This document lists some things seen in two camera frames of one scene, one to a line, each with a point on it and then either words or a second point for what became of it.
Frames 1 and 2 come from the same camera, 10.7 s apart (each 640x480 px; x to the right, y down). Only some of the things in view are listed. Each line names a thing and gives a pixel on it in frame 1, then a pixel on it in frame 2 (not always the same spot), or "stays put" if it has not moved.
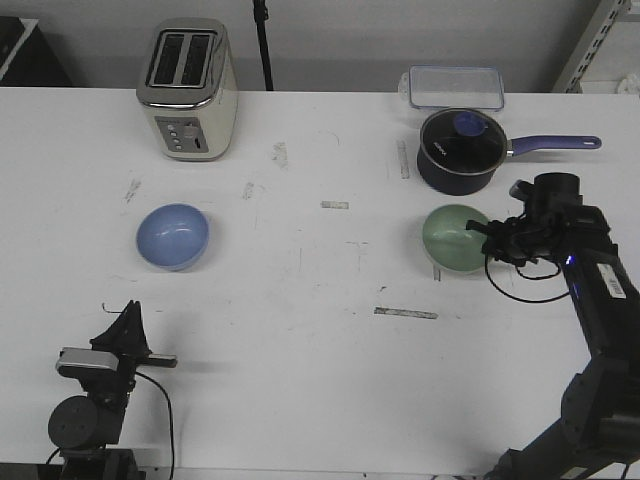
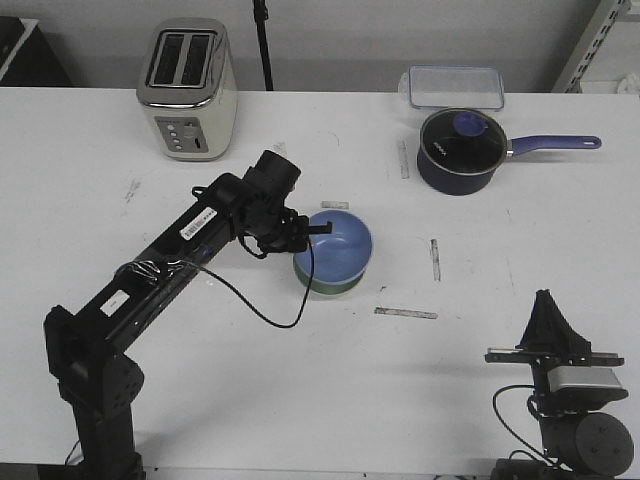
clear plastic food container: (453, 87) stays put
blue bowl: (173, 236) → (340, 255)
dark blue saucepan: (460, 151) stays put
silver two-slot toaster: (188, 88) stays put
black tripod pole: (261, 16) stays put
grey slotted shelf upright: (588, 44) stays put
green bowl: (448, 244) → (326, 287)
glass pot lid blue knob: (462, 140) stays put
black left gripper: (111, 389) → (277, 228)
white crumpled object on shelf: (629, 85) stays put
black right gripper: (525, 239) → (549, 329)
